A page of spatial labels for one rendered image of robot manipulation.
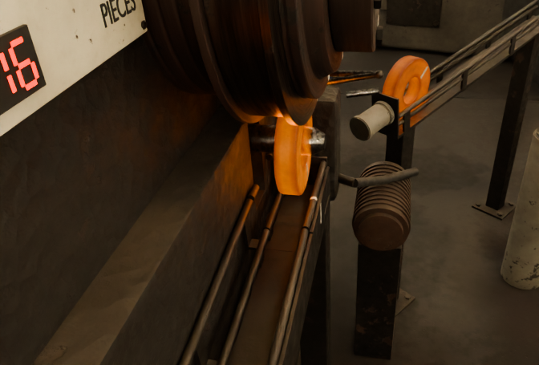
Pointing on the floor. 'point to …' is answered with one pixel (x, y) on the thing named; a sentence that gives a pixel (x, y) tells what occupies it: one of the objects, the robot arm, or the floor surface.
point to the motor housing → (379, 257)
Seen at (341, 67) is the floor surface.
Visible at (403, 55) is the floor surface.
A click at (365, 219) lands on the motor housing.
